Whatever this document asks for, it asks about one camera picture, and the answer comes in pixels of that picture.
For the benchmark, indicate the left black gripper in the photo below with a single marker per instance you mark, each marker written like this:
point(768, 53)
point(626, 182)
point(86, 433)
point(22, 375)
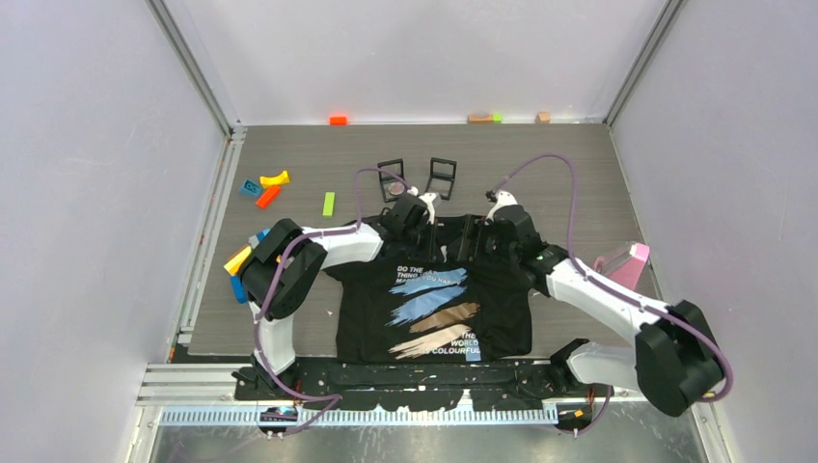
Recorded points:
point(429, 254)

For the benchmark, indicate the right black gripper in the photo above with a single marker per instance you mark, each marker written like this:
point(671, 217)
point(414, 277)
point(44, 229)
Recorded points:
point(475, 227)

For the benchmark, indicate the black brooch box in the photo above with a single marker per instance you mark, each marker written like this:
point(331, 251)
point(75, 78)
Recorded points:
point(389, 172)
point(442, 177)

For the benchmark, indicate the black printed t-shirt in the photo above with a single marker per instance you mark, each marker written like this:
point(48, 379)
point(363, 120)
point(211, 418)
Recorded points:
point(399, 310)

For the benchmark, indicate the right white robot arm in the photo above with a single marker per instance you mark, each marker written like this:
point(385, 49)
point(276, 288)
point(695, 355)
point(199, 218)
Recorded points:
point(672, 358)

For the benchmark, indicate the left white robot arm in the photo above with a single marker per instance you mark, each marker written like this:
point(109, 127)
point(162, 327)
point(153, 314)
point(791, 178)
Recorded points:
point(280, 271)

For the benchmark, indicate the lime green stick block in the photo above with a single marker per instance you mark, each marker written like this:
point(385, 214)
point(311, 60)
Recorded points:
point(329, 204)

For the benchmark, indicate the pink metronome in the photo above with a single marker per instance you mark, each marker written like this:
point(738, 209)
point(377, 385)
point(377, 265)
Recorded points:
point(624, 264)

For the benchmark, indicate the yellow curved block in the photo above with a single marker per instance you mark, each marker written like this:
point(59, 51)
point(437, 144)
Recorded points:
point(280, 179)

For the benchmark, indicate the orange red block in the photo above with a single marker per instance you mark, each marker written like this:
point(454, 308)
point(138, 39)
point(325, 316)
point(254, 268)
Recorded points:
point(268, 196)

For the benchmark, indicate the blue green stacked bricks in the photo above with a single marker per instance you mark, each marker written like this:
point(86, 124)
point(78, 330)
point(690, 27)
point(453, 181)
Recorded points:
point(255, 239)

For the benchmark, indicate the blue toy brick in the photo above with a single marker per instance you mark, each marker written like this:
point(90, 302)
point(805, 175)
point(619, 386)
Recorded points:
point(238, 290)

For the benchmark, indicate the yellow toy bricks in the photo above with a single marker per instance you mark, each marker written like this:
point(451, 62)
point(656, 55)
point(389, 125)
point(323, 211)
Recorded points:
point(237, 259)

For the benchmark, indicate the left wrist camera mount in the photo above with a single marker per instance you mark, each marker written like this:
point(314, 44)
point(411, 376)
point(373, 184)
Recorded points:
point(431, 201)

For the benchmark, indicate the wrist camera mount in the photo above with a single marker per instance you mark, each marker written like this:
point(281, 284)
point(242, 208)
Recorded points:
point(431, 201)
point(502, 199)

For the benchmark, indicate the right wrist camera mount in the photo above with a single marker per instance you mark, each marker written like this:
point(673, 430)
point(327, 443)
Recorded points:
point(502, 199)

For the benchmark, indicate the tan block at wall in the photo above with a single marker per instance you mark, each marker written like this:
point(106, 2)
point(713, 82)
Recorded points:
point(481, 118)

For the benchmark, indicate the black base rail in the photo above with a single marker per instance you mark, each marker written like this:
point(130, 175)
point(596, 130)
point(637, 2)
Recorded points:
point(505, 385)

